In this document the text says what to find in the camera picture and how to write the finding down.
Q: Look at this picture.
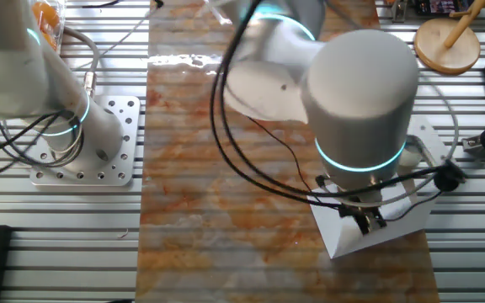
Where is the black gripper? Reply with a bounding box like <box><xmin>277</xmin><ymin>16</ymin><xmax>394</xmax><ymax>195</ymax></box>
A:
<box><xmin>338</xmin><ymin>200</ymin><xmax>389</xmax><ymax>236</ymax></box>

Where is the white paper sheet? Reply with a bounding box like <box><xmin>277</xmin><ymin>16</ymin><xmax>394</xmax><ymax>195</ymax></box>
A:
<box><xmin>306</xmin><ymin>176</ymin><xmax>440</xmax><ymax>260</ymax></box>

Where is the orange marble pattern mat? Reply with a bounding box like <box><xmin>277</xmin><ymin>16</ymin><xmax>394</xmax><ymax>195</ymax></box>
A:
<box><xmin>135</xmin><ymin>0</ymin><xmax>440</xmax><ymax>303</ymax></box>

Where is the wooden stand with round base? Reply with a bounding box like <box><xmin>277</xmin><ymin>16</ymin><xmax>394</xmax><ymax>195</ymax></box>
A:
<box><xmin>413</xmin><ymin>0</ymin><xmax>485</xmax><ymax>76</ymax></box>

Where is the dark printed box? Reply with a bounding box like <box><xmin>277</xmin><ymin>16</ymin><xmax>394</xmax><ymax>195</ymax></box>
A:
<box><xmin>413</xmin><ymin>0</ymin><xmax>471</xmax><ymax>17</ymax></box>

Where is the clear plastic fruit clamshell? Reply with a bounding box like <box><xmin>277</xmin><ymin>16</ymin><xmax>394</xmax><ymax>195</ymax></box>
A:
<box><xmin>31</xmin><ymin>0</ymin><xmax>67</xmax><ymax>55</ymax></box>

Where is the orange fruit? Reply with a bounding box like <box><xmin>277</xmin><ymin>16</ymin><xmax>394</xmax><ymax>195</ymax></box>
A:
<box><xmin>31</xmin><ymin>2</ymin><xmax>58</xmax><ymax>47</ymax></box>

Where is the black cable with round connector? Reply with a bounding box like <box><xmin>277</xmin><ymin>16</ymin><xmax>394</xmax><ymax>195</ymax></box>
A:
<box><xmin>316</xmin><ymin>162</ymin><xmax>467</xmax><ymax>211</ymax></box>

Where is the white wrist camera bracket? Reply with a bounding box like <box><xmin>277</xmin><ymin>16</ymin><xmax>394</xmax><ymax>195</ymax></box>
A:
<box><xmin>405</xmin><ymin>115</ymin><xmax>452</xmax><ymax>168</ymax></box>

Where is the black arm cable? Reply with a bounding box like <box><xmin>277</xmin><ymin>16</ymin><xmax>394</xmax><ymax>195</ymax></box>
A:
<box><xmin>219</xmin><ymin>41</ymin><xmax>353</xmax><ymax>199</ymax></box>
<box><xmin>209</xmin><ymin>0</ymin><xmax>340</xmax><ymax>210</ymax></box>

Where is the small metal bracket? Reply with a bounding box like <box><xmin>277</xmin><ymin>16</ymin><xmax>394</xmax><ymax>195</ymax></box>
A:
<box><xmin>390</xmin><ymin>0</ymin><xmax>410</xmax><ymax>23</ymax></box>

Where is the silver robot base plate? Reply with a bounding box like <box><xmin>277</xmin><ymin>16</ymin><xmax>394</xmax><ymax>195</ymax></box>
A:
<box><xmin>29</xmin><ymin>94</ymin><xmax>141</xmax><ymax>188</ymax></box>

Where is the thin cable with black plug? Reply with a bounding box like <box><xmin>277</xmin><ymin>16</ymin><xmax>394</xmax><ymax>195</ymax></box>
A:
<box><xmin>72</xmin><ymin>0</ymin><xmax>164</xmax><ymax>71</ymax></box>

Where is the grey cable with metal connector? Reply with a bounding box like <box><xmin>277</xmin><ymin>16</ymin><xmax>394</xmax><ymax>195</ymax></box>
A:
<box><xmin>63</xmin><ymin>25</ymin><xmax>100</xmax><ymax>100</ymax></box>

